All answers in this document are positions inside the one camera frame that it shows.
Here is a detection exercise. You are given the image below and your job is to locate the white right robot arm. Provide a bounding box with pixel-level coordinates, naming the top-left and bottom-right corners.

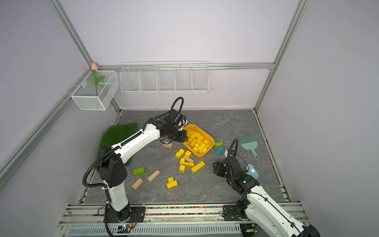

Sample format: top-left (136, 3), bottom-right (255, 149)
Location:
top-left (213, 156), bottom-right (320, 237)

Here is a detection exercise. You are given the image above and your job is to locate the pink artificial tulip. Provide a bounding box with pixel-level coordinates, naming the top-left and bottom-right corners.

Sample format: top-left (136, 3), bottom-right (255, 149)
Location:
top-left (91, 62), bottom-right (105, 96)

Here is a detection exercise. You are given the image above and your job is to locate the green arch block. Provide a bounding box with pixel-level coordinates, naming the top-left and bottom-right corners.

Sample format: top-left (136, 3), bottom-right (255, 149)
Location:
top-left (214, 141), bottom-right (223, 147)

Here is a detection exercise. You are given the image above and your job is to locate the white mesh corner basket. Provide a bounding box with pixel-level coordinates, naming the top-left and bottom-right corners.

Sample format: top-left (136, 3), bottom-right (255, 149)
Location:
top-left (71, 71), bottom-right (120, 111)

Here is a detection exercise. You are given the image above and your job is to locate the light blue plastic scoop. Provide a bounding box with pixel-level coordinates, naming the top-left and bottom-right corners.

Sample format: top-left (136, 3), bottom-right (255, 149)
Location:
top-left (246, 164), bottom-right (259, 179)

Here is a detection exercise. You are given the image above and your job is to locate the green rectangular block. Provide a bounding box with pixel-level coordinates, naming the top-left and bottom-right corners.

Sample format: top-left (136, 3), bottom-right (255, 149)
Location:
top-left (133, 167), bottom-right (145, 176)

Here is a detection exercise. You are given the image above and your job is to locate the yellow block bottom wide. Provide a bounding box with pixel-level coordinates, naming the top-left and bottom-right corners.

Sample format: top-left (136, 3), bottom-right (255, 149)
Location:
top-left (166, 180), bottom-right (178, 190)

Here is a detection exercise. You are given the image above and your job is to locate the green plastic dustpan brush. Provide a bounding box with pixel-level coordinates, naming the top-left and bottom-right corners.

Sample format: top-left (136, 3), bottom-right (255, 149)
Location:
top-left (238, 135), bottom-right (259, 161)

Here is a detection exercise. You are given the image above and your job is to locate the yellow plastic tub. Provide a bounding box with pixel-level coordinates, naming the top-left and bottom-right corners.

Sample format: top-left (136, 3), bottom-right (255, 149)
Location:
top-left (183, 124), bottom-right (215, 158)

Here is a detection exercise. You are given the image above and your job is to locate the teal block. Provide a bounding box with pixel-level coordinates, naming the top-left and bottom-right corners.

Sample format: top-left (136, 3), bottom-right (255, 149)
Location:
top-left (216, 146), bottom-right (224, 156)

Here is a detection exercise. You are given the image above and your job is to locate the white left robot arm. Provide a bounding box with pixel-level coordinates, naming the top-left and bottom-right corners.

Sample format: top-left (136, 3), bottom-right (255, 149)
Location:
top-left (82, 108), bottom-right (188, 222)

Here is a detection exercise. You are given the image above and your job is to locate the natural wood long block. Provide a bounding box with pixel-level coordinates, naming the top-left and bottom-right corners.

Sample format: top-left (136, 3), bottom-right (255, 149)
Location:
top-left (148, 170), bottom-right (160, 182)

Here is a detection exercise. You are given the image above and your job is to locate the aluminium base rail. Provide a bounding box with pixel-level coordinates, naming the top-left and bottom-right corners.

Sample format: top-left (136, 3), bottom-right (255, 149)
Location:
top-left (54, 202), bottom-right (306, 237)

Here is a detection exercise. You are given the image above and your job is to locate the white wire shelf basket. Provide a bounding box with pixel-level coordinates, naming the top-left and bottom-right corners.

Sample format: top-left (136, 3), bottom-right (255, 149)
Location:
top-left (120, 61), bottom-right (210, 94)

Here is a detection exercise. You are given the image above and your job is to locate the natural wood centre block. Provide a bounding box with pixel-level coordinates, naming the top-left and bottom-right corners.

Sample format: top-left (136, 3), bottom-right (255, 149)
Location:
top-left (183, 155), bottom-right (194, 163)

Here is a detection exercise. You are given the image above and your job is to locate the green artificial grass mat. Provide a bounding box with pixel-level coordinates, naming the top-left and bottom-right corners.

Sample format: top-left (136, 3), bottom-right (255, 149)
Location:
top-left (96, 123), bottom-right (138, 159)

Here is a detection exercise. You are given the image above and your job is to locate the natural wood block lower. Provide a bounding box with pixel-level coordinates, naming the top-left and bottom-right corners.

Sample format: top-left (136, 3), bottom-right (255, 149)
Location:
top-left (132, 178), bottom-right (144, 190)

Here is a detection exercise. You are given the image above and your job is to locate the yellow long block diagonal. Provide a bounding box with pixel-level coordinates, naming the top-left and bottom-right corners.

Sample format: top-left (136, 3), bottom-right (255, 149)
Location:
top-left (191, 161), bottom-right (205, 173)

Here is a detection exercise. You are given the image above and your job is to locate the natural wood cube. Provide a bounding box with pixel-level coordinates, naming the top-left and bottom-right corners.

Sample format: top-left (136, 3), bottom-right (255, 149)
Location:
top-left (163, 143), bottom-right (173, 149)

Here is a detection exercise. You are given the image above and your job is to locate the yellow flat horizontal block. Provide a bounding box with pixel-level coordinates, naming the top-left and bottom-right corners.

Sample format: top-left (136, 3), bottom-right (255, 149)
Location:
top-left (180, 162), bottom-right (194, 167)

